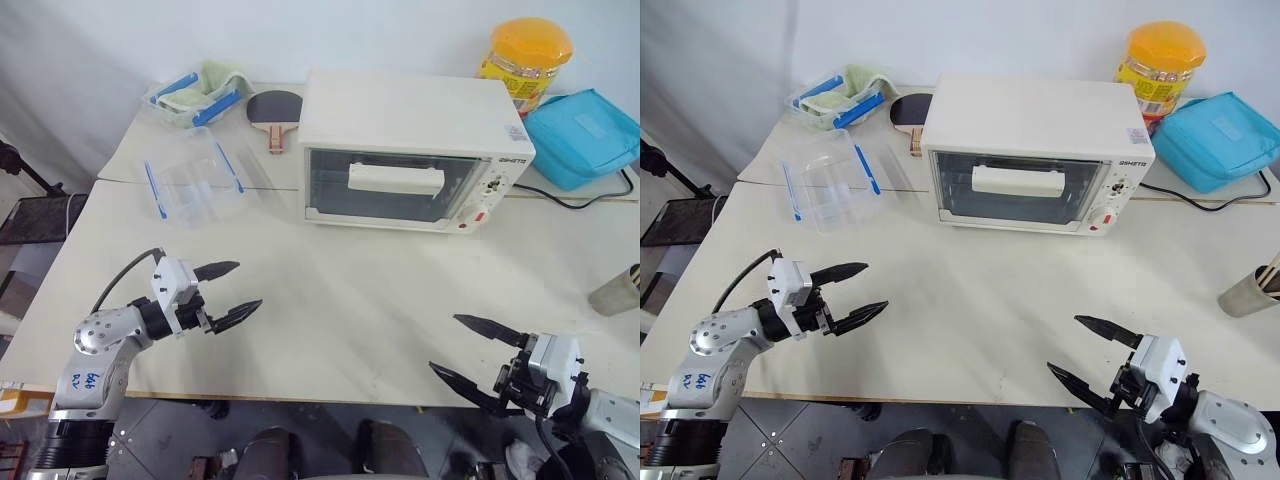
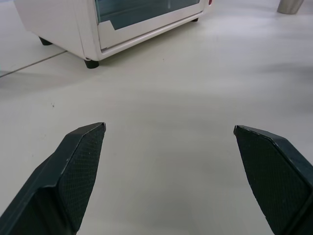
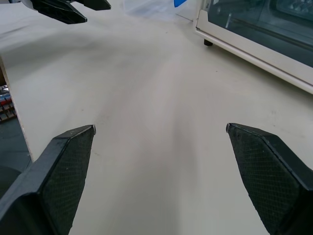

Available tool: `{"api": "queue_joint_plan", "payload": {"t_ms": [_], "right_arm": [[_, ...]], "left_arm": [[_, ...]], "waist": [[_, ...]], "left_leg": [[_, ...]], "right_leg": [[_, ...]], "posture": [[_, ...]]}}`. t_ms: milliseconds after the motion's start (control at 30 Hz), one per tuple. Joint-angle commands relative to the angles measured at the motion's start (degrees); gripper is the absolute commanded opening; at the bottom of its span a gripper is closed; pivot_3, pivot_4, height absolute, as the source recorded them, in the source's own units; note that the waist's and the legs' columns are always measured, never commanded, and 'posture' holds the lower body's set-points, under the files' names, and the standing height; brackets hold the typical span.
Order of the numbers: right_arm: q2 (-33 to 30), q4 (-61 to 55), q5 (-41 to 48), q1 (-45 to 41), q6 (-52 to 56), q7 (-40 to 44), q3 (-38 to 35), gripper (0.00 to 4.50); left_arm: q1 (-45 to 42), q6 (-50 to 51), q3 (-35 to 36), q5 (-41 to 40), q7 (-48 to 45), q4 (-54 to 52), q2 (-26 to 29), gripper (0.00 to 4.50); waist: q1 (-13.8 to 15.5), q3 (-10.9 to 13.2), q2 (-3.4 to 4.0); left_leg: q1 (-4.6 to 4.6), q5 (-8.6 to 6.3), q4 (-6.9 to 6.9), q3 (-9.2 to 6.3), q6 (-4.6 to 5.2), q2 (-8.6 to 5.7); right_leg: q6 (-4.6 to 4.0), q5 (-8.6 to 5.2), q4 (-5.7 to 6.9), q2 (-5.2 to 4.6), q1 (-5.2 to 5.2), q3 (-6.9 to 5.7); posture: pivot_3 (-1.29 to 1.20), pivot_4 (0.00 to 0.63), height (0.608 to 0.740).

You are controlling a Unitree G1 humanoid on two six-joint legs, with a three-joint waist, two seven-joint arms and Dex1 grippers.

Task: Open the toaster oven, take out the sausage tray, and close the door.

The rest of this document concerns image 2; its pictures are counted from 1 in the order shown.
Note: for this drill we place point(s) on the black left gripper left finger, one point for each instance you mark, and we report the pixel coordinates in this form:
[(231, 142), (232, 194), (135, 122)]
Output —
[(61, 181)]

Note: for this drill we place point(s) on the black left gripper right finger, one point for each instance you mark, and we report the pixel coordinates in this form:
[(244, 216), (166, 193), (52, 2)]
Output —
[(274, 176)]

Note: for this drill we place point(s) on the white toaster oven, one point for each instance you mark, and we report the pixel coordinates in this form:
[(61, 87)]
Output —
[(63, 27)]

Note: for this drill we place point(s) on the glass oven door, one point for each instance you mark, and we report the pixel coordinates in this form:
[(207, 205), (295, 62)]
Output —
[(146, 19)]

